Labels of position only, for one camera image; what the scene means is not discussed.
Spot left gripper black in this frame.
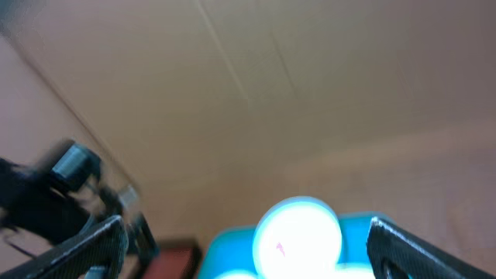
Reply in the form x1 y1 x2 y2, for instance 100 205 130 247
98 185 159 264

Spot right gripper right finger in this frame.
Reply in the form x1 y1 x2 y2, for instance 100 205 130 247
367 217 491 279

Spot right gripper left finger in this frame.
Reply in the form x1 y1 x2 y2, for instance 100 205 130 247
1 215 129 279

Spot light blue plate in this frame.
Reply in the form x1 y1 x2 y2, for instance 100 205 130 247
252 196 343 279

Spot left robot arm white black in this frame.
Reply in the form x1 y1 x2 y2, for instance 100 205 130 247
1 139 159 264

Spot dark red tray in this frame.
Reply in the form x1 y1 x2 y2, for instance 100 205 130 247
141 239 202 279

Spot teal plastic tray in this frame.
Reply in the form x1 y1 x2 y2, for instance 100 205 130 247
197 212 390 279

